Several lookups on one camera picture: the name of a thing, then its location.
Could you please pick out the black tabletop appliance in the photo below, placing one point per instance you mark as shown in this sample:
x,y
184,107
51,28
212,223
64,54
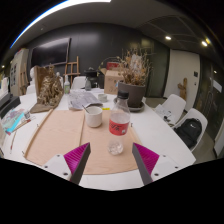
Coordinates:
x,y
91,78

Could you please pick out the white spray bottle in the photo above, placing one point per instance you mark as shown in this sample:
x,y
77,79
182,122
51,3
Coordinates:
x,y
67,88

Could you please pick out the yellow marker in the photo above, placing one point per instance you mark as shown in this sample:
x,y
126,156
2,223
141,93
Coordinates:
x,y
106,108

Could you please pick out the beige cabinet with posters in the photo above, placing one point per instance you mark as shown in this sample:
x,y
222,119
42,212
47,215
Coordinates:
x,y
18,71

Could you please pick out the potted dried branch plant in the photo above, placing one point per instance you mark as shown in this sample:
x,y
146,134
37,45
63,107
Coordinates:
x,y
131,95

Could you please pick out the white plaster bust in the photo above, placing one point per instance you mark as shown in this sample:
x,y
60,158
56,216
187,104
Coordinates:
x,y
60,80
32,75

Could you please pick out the brown carved sculpture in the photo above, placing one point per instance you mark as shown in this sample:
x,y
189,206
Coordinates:
x,y
50,91

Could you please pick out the beige wooden board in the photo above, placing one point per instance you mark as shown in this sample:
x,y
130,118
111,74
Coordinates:
x,y
53,136
100,150

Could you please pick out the white plastic chair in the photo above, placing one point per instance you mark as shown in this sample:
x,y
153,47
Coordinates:
x,y
195,113
175,103
79,82

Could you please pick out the wooden wall figure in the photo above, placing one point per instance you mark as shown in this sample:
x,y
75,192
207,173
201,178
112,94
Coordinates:
x,y
182,88

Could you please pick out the red box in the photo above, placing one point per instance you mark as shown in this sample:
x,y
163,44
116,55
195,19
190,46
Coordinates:
x,y
113,65

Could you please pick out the wooden easel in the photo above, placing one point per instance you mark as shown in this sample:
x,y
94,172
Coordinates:
x,y
72,74

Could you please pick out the flat black box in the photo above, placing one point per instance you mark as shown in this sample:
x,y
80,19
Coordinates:
x,y
8,103

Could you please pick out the small grey jar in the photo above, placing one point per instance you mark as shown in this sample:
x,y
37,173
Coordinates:
x,y
27,115

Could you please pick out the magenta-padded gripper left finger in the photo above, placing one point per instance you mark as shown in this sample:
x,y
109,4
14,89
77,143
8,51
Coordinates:
x,y
57,165

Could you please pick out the black backpack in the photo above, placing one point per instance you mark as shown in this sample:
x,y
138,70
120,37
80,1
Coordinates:
x,y
188,131

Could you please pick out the metal spoon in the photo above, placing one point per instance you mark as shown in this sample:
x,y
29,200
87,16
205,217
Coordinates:
x,y
86,109

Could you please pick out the white ceramic mug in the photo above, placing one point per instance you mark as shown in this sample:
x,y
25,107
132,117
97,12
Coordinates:
x,y
94,119

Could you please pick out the grey spray bottle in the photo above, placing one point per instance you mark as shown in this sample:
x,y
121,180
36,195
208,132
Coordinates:
x,y
88,85

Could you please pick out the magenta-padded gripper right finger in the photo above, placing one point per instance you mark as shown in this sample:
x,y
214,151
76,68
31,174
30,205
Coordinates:
x,y
165,165

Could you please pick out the open printed newspaper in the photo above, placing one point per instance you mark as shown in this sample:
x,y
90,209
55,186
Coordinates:
x,y
81,99

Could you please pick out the brown cardboard box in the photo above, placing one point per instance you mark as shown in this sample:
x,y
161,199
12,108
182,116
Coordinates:
x,y
111,81

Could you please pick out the black wall screen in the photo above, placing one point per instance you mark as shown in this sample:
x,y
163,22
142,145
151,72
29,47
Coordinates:
x,y
50,52

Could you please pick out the clear red-labelled drink bottle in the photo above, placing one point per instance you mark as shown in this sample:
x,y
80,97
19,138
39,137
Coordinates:
x,y
119,126

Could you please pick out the long ceiling light panel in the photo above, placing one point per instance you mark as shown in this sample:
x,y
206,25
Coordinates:
x,y
56,8

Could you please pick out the small white cup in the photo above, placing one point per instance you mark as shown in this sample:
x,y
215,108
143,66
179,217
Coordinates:
x,y
102,98

